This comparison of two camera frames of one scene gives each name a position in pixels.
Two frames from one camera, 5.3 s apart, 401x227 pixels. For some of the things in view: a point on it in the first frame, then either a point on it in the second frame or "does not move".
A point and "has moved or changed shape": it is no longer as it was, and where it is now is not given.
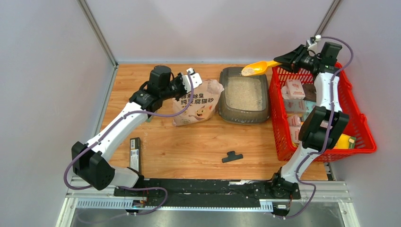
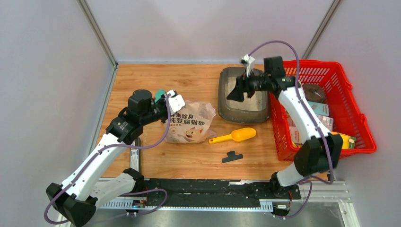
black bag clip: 231,156 does not move
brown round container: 310,92 does not move
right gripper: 287,59 → 241,84
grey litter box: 242,99 does not move
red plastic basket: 357,126 does not move
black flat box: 135,154 does not move
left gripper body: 177,87 → 159,110
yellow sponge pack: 346,141 does not move
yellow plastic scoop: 257,68 has moved or changed shape
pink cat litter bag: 205,98 → 192,124
